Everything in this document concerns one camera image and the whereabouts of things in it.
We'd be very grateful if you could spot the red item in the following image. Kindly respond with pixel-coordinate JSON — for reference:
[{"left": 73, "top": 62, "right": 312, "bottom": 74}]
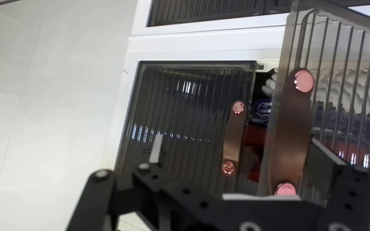
[{"left": 240, "top": 123, "right": 268, "bottom": 183}]

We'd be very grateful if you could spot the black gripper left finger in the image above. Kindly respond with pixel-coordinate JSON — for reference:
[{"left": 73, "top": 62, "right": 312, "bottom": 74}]
[{"left": 65, "top": 132, "right": 204, "bottom": 231}]

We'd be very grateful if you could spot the blue item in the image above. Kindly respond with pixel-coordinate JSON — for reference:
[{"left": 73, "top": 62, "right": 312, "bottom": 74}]
[{"left": 249, "top": 96, "right": 272, "bottom": 126}]

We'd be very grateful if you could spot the white stacked storage cabinet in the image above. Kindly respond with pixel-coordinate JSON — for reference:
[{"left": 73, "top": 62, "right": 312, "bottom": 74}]
[{"left": 102, "top": 0, "right": 370, "bottom": 203}]

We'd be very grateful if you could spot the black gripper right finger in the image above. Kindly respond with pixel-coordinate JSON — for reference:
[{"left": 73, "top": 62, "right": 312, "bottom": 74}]
[{"left": 304, "top": 137, "right": 370, "bottom": 231}]

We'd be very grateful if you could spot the white item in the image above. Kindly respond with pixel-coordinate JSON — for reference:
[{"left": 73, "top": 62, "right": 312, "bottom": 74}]
[{"left": 260, "top": 69, "right": 278, "bottom": 97}]

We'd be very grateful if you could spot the dark translucent cabinet door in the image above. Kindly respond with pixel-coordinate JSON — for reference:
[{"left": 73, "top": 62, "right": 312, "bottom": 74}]
[{"left": 255, "top": 0, "right": 370, "bottom": 203}]

